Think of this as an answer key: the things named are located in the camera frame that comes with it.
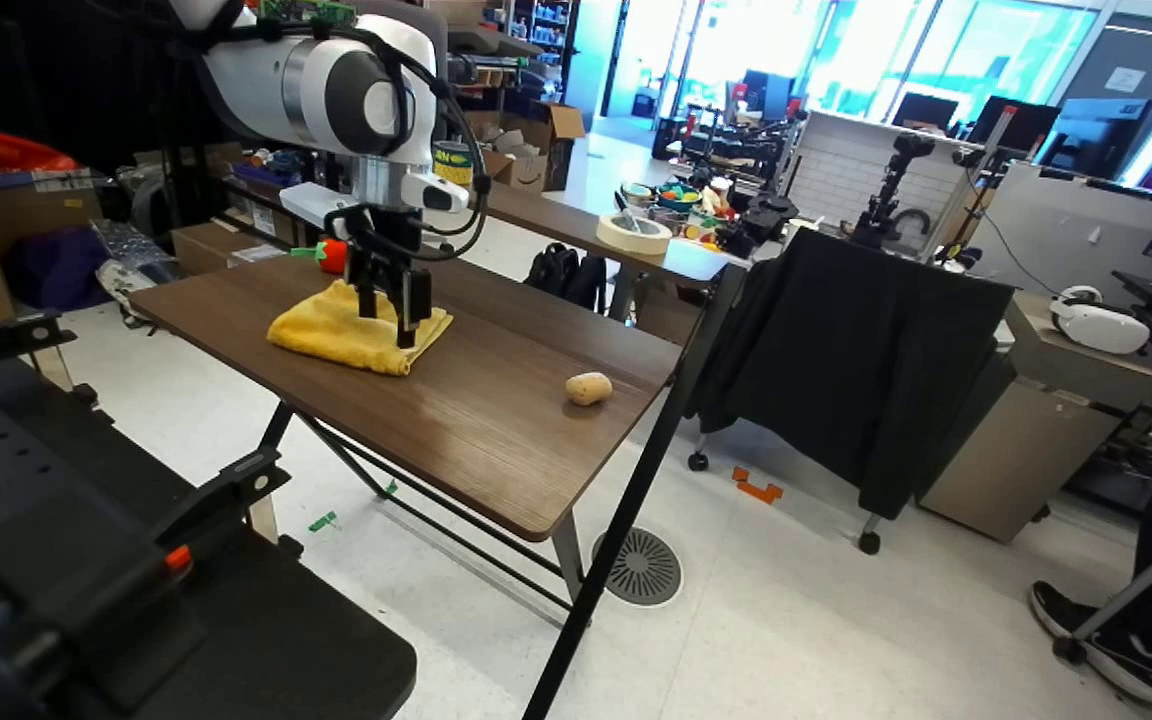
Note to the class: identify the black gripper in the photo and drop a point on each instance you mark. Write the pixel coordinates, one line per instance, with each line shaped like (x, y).
(381, 243)

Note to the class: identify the orange yellow towel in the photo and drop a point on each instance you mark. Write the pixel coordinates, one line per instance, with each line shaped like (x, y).
(323, 340)

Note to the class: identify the beige potato toy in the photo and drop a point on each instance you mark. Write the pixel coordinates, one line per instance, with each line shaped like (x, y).
(591, 391)

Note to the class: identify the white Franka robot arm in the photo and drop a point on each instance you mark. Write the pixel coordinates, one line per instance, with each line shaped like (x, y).
(299, 95)

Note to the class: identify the yellow green can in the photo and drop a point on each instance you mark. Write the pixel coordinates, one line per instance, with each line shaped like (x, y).
(456, 162)

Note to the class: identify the black backpack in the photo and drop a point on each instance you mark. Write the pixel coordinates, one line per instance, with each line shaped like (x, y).
(562, 274)

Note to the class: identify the open flap cardboard box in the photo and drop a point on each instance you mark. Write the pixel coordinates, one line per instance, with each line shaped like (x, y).
(531, 162)

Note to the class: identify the black clamp with orange trigger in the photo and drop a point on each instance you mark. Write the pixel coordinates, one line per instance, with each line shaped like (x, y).
(222, 493)

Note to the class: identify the blue storage bin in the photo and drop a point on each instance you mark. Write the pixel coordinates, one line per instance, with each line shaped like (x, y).
(57, 267)

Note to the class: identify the black perforated platform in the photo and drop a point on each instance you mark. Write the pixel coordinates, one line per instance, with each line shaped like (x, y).
(268, 643)

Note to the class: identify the brown cardboard box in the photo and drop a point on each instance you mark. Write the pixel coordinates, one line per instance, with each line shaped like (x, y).
(39, 209)

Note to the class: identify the round metal floor drain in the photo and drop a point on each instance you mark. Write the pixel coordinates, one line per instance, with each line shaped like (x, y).
(649, 564)

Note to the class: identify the black draped cart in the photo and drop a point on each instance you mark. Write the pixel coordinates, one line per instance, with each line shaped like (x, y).
(859, 360)

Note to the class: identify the black articulated stand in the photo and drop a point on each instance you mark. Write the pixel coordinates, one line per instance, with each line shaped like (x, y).
(896, 162)

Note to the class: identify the beige cabinet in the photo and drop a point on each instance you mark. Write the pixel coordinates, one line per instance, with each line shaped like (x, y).
(1019, 460)

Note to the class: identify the white VR headset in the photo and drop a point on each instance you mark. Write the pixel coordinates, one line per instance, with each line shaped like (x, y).
(1100, 327)

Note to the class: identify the dark screen monitor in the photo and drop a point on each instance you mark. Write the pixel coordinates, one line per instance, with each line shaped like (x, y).
(1091, 134)

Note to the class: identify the grey wheeled office chair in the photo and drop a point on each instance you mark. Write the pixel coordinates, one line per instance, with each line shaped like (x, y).
(1138, 585)

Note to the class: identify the wooden desk with black frame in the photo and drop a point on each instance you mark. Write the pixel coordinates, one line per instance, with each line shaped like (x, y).
(469, 401)

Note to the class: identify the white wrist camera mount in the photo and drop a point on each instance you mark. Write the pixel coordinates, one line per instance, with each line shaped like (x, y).
(314, 200)

